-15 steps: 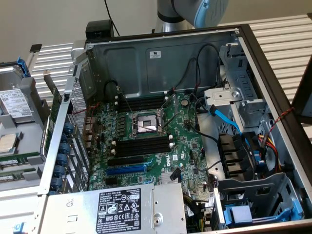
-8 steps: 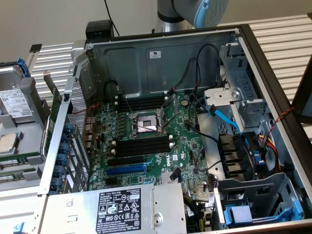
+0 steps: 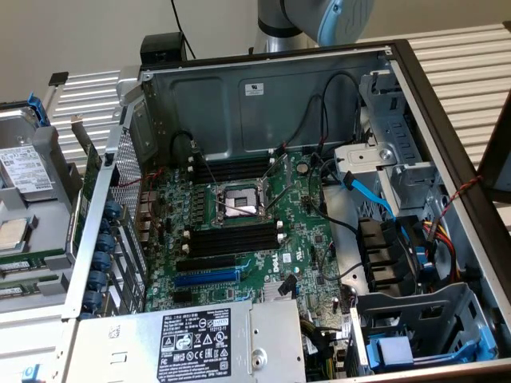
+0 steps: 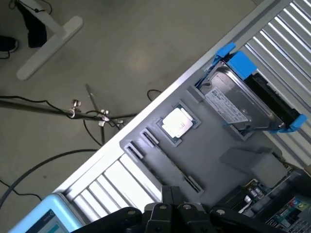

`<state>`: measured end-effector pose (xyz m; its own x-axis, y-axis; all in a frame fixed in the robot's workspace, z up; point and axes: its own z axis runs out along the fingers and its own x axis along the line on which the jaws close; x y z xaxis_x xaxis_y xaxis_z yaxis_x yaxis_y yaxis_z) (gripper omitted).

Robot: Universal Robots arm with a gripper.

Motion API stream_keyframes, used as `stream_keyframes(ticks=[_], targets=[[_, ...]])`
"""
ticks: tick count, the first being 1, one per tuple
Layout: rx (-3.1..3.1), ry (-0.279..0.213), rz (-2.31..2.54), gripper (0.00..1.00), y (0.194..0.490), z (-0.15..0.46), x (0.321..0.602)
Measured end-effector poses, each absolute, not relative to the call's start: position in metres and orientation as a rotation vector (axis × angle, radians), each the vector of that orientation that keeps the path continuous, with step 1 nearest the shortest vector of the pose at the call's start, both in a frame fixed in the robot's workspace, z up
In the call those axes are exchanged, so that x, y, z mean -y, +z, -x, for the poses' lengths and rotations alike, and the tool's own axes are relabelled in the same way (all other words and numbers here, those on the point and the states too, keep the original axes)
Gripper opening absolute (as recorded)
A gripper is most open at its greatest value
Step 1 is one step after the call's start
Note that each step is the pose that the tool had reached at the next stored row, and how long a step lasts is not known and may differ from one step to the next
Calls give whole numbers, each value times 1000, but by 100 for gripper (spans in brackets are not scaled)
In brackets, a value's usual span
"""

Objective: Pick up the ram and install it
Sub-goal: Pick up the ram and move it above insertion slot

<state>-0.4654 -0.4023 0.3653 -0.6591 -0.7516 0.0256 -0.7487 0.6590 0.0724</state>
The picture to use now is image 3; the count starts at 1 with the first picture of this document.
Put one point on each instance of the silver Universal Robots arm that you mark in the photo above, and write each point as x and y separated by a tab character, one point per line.
275	24

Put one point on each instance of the black RAM slot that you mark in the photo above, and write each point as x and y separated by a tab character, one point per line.
233	242
233	172
233	228
233	249
233	166
233	235
233	160

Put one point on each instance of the silver socket cover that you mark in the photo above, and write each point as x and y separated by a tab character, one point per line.
263	191

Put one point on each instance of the green Dell motherboard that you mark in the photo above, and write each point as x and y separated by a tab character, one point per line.
295	215

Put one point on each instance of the silver coin battery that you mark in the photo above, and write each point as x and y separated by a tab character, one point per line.
304	167

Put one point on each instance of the long black expansion slot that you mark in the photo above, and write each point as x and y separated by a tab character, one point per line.
205	263

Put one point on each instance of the black angled connector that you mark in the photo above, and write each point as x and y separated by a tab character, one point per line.
288	285

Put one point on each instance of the blue expansion slot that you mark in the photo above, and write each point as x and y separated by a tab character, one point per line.
205	278

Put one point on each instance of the small white label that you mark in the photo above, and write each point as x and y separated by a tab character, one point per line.
254	89

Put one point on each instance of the silver finned heatsink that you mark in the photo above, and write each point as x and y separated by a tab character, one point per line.
271	293

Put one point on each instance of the metal port block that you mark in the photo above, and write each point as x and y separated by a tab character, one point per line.
145	199
144	229

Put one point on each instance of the open PC case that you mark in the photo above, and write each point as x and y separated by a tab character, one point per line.
303	80

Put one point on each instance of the short black expansion slot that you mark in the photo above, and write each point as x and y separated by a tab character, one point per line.
182	296

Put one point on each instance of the black plastic fan shroud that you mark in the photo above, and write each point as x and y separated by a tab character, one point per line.
379	247

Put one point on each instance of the dark blue card clip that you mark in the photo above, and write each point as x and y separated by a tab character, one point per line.
106	242
102	261
112	209
98	280
93	300
105	226

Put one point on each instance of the silver disk bay cage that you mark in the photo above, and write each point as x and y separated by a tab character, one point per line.
403	175

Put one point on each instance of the black rating label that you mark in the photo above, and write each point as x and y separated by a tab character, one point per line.
195	343

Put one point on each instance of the green graphics card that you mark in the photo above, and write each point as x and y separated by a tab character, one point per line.
91	171

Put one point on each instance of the black box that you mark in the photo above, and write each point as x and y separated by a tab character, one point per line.
163	46

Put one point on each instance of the silver power supply box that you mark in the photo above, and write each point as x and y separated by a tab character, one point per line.
131	351

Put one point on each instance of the blue disk carrier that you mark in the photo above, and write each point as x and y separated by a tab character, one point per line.
375	357

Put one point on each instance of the grey parts rack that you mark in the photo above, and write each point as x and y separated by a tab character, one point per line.
48	223

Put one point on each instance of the grey disk bay cage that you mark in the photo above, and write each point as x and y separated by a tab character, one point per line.
439	307

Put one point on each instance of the silver hard disk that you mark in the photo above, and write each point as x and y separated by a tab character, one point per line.
24	167

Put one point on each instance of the silver CPU chip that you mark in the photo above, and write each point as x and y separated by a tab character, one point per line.
12	233

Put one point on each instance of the small blue plastic tab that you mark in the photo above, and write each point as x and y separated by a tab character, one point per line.
32	375

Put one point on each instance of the blue plastic bracket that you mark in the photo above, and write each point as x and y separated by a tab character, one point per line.
40	111

